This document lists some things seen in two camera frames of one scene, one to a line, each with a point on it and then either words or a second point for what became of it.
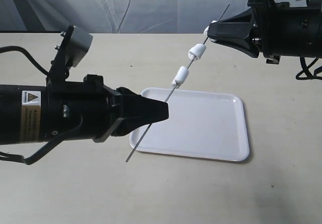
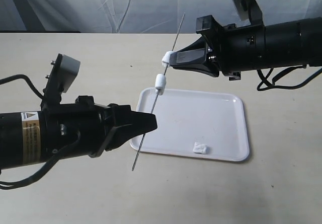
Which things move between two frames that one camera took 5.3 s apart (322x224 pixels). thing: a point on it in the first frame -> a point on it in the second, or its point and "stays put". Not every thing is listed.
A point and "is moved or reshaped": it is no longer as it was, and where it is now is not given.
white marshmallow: x=205 y=32 is moved or reshaped
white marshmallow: x=180 y=77 -> x=160 y=82
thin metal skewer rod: x=173 y=89 -> x=159 y=97
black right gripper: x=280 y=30 -> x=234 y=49
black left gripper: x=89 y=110 -> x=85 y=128
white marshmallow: x=196 y=51 is moved or reshaped
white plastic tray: x=201 y=124 stays put
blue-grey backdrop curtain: x=127 y=7 stays put
